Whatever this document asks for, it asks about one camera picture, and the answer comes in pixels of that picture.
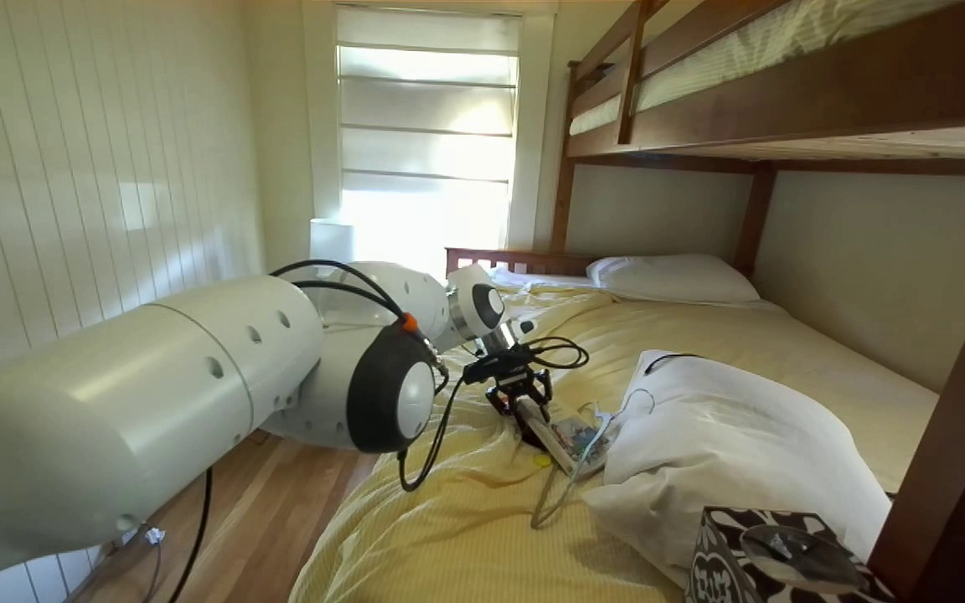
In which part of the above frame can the rumpled white pillow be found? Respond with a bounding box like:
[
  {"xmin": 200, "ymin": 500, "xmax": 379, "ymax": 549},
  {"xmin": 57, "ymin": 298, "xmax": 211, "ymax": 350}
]
[{"xmin": 580, "ymin": 346, "xmax": 899, "ymax": 589}]

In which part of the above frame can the smooth white pillow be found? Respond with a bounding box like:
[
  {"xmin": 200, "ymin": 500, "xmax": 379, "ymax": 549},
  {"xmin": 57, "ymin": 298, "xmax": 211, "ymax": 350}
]
[{"xmin": 583, "ymin": 250, "xmax": 763, "ymax": 308}]

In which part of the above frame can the fairy tales paperback book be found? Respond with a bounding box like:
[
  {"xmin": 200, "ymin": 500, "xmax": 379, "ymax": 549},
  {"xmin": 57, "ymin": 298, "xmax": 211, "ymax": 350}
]
[{"xmin": 512, "ymin": 398, "xmax": 621, "ymax": 479}]

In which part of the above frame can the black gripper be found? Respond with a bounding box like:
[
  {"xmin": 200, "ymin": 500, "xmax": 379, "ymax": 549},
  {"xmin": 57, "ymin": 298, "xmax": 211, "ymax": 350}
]
[{"xmin": 485, "ymin": 340, "xmax": 559, "ymax": 427}]

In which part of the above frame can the window with white blinds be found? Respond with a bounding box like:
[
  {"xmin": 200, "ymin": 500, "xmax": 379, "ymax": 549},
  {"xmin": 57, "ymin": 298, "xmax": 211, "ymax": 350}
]
[{"xmin": 331, "ymin": 2, "xmax": 523, "ymax": 274}]

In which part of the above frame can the bunk mattress with pale sheet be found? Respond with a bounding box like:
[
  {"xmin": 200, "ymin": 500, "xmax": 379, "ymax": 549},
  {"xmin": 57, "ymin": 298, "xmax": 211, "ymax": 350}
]
[{"xmin": 566, "ymin": 0, "xmax": 963, "ymax": 140}]

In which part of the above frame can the pale yellow bedspread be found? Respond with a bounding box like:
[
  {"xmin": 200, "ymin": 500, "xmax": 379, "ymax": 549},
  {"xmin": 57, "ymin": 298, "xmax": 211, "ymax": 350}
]
[{"xmin": 289, "ymin": 282, "xmax": 941, "ymax": 603}]

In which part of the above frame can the wooden bunk bed frame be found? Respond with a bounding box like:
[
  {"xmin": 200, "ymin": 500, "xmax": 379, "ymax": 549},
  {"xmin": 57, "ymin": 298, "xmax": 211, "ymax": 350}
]
[{"xmin": 441, "ymin": 0, "xmax": 965, "ymax": 603}]

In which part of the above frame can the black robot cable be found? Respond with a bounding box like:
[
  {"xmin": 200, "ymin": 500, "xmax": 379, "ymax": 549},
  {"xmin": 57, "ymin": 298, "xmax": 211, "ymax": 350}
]
[{"xmin": 161, "ymin": 255, "xmax": 592, "ymax": 603}]

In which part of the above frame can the grey clothes hanger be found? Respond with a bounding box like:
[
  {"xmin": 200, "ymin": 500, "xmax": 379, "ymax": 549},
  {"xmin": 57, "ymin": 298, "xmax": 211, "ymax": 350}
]
[{"xmin": 530, "ymin": 408, "xmax": 635, "ymax": 531}]

